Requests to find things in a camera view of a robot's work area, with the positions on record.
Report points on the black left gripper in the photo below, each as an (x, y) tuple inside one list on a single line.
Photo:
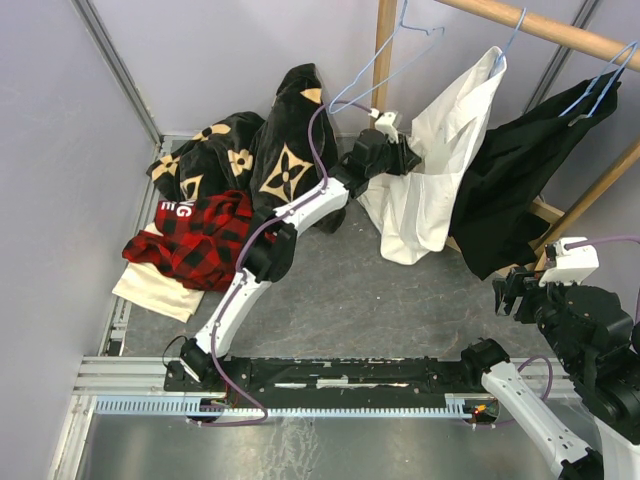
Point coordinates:
[(407, 160)]

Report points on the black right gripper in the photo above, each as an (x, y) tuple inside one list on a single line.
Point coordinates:
[(519, 280)]

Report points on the white dress shirt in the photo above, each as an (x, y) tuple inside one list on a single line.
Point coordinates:
[(413, 212)]

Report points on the black button shirt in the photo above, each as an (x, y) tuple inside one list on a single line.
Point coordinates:
[(491, 222)]

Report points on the light blue hanger with shirt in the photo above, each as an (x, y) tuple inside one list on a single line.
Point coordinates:
[(603, 82)]

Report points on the red black plaid shirt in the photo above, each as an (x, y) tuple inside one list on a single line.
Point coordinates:
[(196, 243)]

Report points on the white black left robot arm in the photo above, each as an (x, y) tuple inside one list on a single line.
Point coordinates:
[(269, 250)]

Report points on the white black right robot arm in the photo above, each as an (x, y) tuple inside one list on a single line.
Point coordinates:
[(597, 344)]

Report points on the black beige patterned fleece blanket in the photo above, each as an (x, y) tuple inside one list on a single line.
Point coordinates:
[(270, 159)]

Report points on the cream folded cloth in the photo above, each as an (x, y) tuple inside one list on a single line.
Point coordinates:
[(149, 279)]

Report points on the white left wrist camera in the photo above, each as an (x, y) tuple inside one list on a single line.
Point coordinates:
[(386, 122)]

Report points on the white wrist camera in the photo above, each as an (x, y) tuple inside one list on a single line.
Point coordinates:
[(568, 261), (386, 122)]

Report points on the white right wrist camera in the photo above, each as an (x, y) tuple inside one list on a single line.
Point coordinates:
[(568, 261)]

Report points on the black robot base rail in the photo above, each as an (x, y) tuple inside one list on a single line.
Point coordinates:
[(334, 387)]

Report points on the aluminium frame rail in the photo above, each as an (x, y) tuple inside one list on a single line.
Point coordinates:
[(96, 28)]

